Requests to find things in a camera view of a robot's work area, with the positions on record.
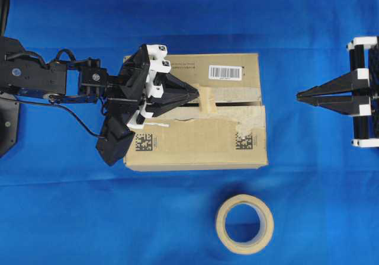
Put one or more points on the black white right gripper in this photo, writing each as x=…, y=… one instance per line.
x=362, y=82

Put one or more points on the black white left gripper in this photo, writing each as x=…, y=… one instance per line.
x=127, y=92

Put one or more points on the beige masking tape strip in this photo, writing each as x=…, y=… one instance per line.
x=207, y=103

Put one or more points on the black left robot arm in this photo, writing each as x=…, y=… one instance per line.
x=63, y=80

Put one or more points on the brown cardboard box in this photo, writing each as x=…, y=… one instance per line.
x=186, y=139

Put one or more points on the beige masking tape roll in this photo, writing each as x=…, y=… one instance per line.
x=244, y=224

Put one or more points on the blue table cloth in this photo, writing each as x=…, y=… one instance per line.
x=61, y=204

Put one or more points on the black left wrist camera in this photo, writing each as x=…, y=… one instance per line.
x=116, y=140

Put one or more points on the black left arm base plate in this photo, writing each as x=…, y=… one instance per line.
x=10, y=110

